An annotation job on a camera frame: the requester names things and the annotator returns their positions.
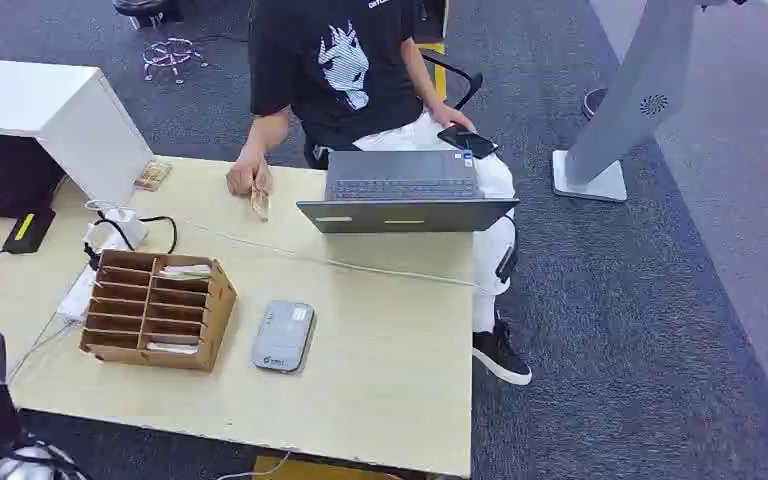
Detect cards in wooden slot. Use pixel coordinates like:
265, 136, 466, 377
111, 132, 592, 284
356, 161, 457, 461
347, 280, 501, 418
157, 263, 214, 280
145, 340, 200, 356

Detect black office chair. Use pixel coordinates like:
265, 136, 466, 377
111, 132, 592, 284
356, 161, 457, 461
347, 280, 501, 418
419, 51, 485, 112

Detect white cabinet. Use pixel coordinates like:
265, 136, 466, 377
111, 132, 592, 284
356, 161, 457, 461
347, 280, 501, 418
0, 56, 155, 208

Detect thin white power cable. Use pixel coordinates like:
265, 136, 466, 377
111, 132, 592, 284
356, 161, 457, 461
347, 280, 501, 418
7, 316, 82, 384

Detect chrome chair base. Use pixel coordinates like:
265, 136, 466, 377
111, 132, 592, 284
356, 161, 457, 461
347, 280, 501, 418
141, 36, 210, 85

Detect yellow box under desk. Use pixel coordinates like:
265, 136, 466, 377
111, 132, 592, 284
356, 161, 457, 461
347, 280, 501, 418
253, 455, 402, 480

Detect looped black cable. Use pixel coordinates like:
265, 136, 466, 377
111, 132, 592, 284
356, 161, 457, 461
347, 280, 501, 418
83, 215, 179, 271

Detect black chair seat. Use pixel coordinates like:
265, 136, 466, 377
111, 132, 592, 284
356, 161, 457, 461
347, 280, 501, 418
111, 0, 185, 32

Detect black device with yellow label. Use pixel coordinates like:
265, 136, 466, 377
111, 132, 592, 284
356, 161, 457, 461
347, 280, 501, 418
2, 207, 57, 256

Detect loose stack of cards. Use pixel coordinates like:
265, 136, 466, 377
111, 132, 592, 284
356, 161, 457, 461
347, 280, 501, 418
134, 160, 173, 193

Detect person's left hand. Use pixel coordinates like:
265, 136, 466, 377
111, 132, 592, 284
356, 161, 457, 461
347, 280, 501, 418
428, 103, 477, 134

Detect dark round base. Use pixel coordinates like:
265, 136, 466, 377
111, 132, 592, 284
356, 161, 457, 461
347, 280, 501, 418
581, 87, 609, 122

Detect wooden card box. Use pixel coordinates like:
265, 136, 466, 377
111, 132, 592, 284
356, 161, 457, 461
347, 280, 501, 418
79, 248, 239, 374

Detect black monitor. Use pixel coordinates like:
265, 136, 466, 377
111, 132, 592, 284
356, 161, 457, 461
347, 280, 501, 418
0, 131, 67, 221

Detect stack of cards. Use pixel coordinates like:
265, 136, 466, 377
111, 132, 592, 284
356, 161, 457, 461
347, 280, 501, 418
250, 177, 272, 223
134, 160, 173, 193

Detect grey card reader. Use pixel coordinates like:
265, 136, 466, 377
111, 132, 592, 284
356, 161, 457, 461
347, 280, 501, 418
250, 299, 318, 376

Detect person's right hand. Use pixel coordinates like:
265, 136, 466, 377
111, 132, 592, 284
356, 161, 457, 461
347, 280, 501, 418
226, 148, 274, 198

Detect grey laptop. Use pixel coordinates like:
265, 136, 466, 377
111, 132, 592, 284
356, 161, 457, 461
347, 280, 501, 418
295, 149, 520, 235

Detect white power adapter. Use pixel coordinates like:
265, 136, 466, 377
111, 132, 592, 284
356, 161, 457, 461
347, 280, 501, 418
83, 199, 149, 253

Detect white cable under desk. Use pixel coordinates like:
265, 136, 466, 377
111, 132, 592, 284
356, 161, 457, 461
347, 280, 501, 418
215, 452, 293, 480

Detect white power strip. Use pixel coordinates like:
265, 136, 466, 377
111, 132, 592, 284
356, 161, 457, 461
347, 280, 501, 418
56, 263, 98, 325

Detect white standing kiosk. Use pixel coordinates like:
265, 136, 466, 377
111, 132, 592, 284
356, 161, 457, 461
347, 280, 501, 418
550, 0, 751, 204

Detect person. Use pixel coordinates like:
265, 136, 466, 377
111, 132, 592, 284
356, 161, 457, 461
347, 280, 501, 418
226, 0, 534, 388

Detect black smartphone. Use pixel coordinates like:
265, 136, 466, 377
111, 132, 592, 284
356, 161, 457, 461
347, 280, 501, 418
436, 123, 499, 160

